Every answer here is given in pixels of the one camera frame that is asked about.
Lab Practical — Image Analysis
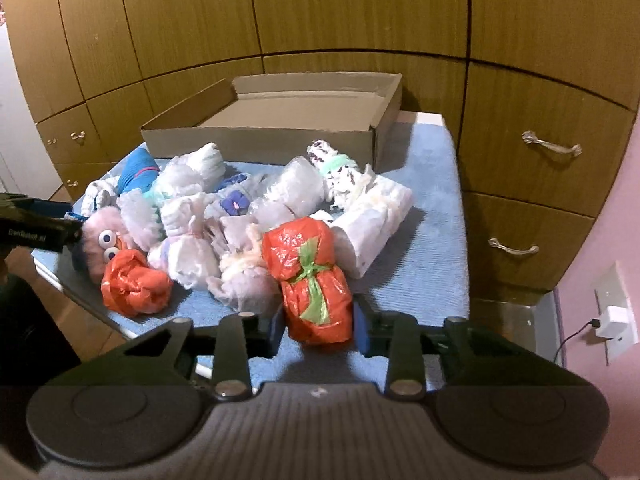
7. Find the white pink bundle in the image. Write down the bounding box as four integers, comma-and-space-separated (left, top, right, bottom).
206, 223, 282, 316

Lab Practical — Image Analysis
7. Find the pink fluffy plush toy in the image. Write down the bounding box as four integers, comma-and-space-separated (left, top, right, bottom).
72, 206, 142, 285

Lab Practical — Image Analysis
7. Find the white blue striped sock bundle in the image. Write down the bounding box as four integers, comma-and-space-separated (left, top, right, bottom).
65, 177, 118, 221

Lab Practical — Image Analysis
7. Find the orange bag with green tie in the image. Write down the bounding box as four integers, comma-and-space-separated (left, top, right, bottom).
262, 217, 352, 346

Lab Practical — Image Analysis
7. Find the large white bundle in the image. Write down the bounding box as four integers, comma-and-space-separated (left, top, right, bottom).
331, 166, 413, 280

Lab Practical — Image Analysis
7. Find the white bundle with teal band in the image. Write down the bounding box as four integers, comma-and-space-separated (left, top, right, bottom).
117, 188, 165, 252

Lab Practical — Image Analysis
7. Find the small orange plastic bag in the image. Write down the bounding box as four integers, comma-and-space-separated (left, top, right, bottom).
101, 249, 174, 318

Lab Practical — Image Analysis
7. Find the grey sock with purple flower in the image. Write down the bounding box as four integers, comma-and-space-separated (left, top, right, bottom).
204, 172, 264, 219

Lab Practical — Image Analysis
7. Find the clear plastic bundle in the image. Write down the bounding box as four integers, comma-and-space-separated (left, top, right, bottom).
248, 156, 326, 230

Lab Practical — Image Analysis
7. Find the white purple patterned sock bundle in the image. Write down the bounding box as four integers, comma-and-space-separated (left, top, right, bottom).
307, 140, 375, 210

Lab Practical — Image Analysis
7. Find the white plastic bag bundle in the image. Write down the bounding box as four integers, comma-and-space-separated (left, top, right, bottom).
146, 192, 220, 290

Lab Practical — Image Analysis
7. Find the white fluffy sock bundle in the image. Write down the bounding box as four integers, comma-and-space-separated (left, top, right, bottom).
153, 142, 226, 198

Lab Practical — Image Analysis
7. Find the white plug adapter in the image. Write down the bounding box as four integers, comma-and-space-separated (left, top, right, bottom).
596, 304, 630, 340

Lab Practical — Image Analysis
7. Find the brown cardboard box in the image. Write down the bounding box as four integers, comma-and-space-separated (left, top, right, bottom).
141, 72, 402, 166

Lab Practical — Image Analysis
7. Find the wooden wardrobe with drawers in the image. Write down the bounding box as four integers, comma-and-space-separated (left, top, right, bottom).
3, 0, 639, 298

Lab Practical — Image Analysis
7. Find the small left drawer handle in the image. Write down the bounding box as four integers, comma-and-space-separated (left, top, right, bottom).
70, 131, 86, 142

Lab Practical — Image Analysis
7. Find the lower metal drawer handle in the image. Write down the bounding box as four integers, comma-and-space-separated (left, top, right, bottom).
488, 237, 539, 257

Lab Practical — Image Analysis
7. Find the metal drawer handle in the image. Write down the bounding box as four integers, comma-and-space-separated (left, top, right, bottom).
522, 130, 582, 157
488, 237, 539, 257

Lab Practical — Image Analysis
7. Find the black charger cable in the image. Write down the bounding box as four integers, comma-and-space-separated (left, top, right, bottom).
552, 317, 601, 365

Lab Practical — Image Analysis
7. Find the white wall socket plate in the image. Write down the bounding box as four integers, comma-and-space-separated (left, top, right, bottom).
593, 261, 639, 366

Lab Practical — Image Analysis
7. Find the upper metal drawer handle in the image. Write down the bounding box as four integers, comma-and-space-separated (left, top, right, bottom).
522, 130, 582, 157

